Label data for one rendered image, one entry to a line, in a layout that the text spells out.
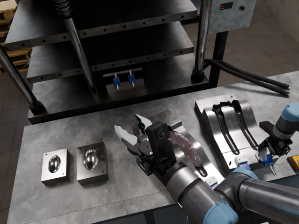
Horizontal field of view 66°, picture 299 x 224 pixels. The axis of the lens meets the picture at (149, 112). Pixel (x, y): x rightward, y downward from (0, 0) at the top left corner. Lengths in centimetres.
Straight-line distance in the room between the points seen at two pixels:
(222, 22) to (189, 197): 134
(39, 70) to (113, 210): 99
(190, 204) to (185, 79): 132
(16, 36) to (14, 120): 163
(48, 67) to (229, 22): 122
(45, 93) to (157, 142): 146
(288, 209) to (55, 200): 109
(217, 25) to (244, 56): 175
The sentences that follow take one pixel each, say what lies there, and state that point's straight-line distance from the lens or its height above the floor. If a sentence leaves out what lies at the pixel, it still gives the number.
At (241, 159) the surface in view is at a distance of 123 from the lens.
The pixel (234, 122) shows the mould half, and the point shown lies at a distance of 137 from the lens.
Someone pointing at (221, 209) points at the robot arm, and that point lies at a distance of 52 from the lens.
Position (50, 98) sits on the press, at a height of 79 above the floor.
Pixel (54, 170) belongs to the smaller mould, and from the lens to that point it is 138.
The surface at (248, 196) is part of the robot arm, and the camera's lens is 61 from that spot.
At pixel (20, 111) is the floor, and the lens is 310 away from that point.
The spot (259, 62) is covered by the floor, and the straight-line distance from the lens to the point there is 333.
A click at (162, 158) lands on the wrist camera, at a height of 148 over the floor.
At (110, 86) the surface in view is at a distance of 167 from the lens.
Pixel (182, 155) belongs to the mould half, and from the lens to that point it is 122.
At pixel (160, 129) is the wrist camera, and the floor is 155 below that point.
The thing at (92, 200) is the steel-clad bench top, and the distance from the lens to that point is 128.
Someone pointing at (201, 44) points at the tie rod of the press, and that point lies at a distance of 155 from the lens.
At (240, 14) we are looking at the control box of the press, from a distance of 173.
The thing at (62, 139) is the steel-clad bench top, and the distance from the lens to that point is 153.
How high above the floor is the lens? 196
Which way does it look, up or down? 50 degrees down
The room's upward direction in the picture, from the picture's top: 6 degrees counter-clockwise
